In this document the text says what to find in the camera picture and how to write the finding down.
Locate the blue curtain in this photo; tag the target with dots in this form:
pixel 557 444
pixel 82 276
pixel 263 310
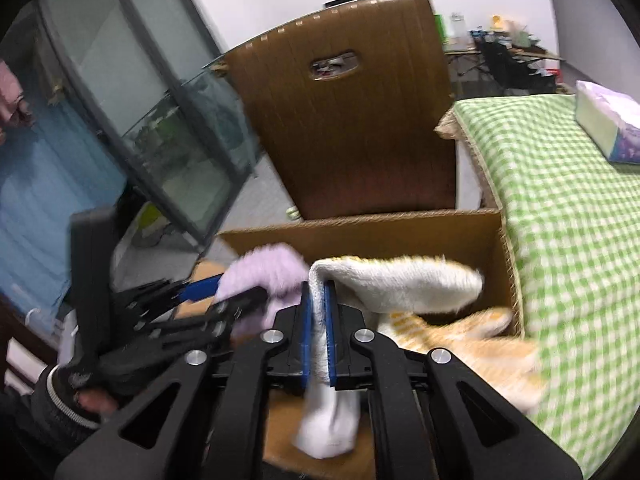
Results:
pixel 45 200

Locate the cardboard box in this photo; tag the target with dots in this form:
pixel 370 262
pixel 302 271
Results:
pixel 400 237

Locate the cluttered folding table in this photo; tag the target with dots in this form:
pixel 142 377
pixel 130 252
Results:
pixel 540 52

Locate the person's left hand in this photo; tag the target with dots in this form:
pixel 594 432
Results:
pixel 92 400

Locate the tissue box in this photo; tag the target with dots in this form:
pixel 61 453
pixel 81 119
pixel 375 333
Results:
pixel 607 120

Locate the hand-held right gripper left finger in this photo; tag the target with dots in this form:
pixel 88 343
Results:
pixel 305 330

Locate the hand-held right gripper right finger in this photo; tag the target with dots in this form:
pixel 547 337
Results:
pixel 329 330

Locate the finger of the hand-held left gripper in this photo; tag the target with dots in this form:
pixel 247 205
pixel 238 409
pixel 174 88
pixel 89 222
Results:
pixel 220 312
pixel 200 289

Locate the brown wooden chair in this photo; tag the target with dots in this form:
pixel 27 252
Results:
pixel 350 140

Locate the black folding chair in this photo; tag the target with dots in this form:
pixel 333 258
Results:
pixel 510 67

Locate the pink fluffy sock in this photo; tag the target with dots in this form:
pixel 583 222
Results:
pixel 260 270

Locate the glass sliding door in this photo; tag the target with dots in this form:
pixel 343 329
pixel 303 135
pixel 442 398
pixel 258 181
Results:
pixel 140 85

